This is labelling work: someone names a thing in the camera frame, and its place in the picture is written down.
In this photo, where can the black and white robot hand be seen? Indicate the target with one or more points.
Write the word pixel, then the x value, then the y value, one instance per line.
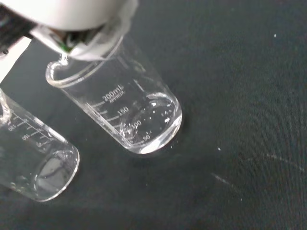
pixel 79 14

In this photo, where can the black bench cloth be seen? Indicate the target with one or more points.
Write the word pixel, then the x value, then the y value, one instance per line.
pixel 227 107

